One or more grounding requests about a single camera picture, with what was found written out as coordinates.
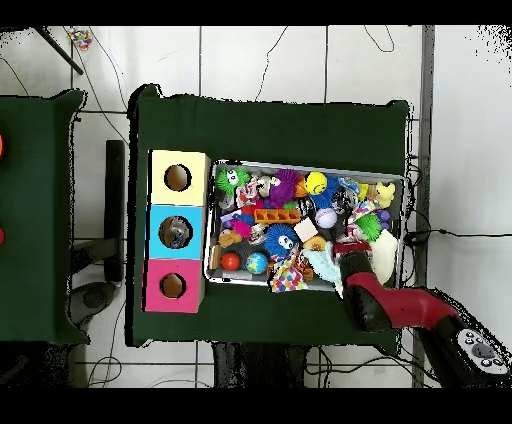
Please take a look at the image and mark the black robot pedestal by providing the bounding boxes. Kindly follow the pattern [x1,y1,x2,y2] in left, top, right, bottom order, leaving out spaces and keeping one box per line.
[213,342,307,388]

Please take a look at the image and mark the dark green tablecloth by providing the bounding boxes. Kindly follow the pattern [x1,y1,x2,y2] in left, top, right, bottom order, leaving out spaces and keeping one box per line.
[0,89,90,346]
[125,83,411,355]

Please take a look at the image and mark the green spiky toy with eyes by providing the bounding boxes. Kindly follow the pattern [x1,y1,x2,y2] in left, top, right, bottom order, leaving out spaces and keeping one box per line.
[215,167,251,197]

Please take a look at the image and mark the crushed silver can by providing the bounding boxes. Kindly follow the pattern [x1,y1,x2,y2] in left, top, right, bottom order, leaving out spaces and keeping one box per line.
[330,186,358,215]

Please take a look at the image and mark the small multicoloured toy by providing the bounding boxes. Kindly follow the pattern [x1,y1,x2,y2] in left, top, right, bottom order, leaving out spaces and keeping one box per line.
[65,26,94,51]

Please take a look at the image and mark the grey chair base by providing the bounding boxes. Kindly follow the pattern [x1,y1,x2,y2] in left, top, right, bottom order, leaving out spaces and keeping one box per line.
[65,281,119,327]

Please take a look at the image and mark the black power cable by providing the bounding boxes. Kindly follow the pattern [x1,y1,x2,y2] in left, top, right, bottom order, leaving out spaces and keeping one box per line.
[403,227,512,246]

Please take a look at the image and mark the mint green cloth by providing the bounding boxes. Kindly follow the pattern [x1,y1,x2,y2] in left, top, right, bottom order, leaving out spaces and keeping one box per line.
[301,239,346,299]

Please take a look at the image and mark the wooden three-hole box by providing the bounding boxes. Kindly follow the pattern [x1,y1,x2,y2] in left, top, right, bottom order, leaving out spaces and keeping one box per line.
[141,149,213,314]

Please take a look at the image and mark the purple spiky toy with eyes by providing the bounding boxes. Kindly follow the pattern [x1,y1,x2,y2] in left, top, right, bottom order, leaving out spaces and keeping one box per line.
[265,168,301,209]

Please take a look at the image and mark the crushed black can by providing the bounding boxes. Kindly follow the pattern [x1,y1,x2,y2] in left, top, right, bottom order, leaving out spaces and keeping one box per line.
[297,196,318,217]

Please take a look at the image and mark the wire mesh bin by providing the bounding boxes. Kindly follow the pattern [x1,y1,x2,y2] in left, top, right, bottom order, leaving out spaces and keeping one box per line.
[203,159,406,294]

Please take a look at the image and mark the black tripod leg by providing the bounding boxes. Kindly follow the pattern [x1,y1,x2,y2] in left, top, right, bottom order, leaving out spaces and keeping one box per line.
[34,26,85,76]

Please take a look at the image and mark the red rubber ball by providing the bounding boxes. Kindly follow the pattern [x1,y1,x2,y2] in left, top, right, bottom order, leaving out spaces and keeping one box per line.
[220,252,242,272]

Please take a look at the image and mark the yellow smiley ball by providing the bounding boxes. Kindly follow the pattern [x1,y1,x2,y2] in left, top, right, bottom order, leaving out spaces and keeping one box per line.
[303,171,328,196]

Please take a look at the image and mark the blue spiky ball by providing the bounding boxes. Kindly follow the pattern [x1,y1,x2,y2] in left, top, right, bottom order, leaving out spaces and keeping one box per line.
[263,223,299,259]

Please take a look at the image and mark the polka dot paper napkin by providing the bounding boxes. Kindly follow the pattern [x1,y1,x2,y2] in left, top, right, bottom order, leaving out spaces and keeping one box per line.
[268,255,310,294]

